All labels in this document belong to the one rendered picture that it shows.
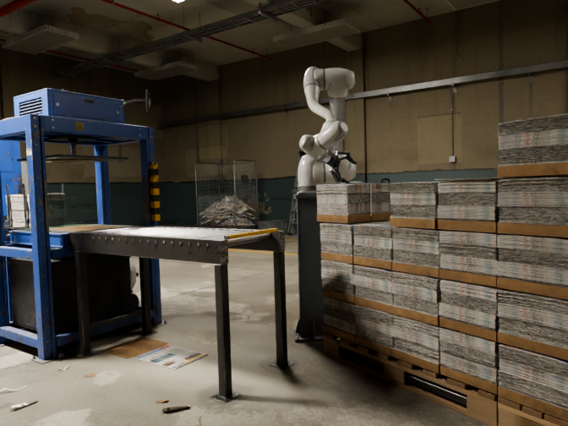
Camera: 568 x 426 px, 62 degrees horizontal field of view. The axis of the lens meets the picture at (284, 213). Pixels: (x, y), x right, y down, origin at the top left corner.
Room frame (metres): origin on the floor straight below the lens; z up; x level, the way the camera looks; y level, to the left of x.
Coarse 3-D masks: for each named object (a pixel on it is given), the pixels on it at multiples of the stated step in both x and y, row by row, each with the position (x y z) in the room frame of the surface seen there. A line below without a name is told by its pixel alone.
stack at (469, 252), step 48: (336, 240) 2.77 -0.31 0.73; (384, 240) 2.47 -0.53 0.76; (432, 240) 2.22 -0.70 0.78; (480, 240) 2.01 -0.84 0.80; (336, 288) 2.78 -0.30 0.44; (384, 288) 2.47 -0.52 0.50; (432, 288) 2.21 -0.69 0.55; (480, 288) 2.01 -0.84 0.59; (336, 336) 2.84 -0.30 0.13; (384, 336) 2.47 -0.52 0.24; (432, 336) 2.22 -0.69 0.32
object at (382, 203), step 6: (378, 186) 2.83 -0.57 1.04; (384, 186) 2.91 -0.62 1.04; (390, 186) 2.89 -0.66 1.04; (378, 192) 2.83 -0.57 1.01; (384, 192) 2.86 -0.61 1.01; (378, 198) 2.83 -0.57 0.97; (384, 198) 2.86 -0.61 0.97; (378, 204) 2.84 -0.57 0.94; (384, 204) 2.87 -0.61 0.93; (378, 210) 2.84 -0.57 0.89; (384, 210) 2.86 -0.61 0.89
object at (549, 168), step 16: (512, 176) 1.89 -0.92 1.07; (512, 224) 1.89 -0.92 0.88; (528, 224) 1.83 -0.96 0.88; (512, 288) 1.88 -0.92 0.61; (528, 288) 1.83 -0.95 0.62; (544, 288) 1.78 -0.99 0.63; (560, 288) 1.73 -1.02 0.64; (512, 336) 1.89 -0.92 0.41; (544, 352) 1.78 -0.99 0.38; (560, 352) 1.73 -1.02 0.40; (512, 400) 1.89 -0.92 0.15; (528, 400) 1.83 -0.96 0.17; (560, 416) 1.73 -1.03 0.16
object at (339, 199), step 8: (328, 184) 2.82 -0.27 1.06; (336, 184) 2.76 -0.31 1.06; (344, 184) 2.73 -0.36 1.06; (352, 184) 2.71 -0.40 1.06; (320, 192) 2.89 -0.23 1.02; (328, 192) 2.82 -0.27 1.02; (336, 192) 2.76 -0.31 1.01; (344, 192) 2.71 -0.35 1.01; (352, 192) 2.71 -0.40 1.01; (360, 192) 2.74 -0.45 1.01; (320, 200) 2.89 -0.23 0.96; (328, 200) 2.83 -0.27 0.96; (336, 200) 2.77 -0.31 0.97; (344, 200) 2.71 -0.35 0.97; (352, 200) 2.72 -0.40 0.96; (360, 200) 2.75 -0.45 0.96; (320, 208) 2.90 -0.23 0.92; (328, 208) 2.84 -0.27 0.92; (336, 208) 2.78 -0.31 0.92; (344, 208) 2.72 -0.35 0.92; (352, 208) 2.72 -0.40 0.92; (360, 208) 2.75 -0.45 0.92
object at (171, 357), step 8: (152, 352) 3.00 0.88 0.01; (160, 352) 2.99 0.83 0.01; (168, 352) 2.99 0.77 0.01; (176, 352) 2.99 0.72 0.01; (184, 352) 2.98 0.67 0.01; (192, 352) 2.97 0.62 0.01; (200, 352) 2.97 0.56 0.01; (144, 360) 2.87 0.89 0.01; (152, 360) 2.86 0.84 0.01; (160, 360) 2.86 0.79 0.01; (168, 360) 2.85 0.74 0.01; (176, 360) 2.85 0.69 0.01; (184, 360) 2.84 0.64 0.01; (192, 360) 2.84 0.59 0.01; (168, 368) 2.74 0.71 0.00; (176, 368) 2.73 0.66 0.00
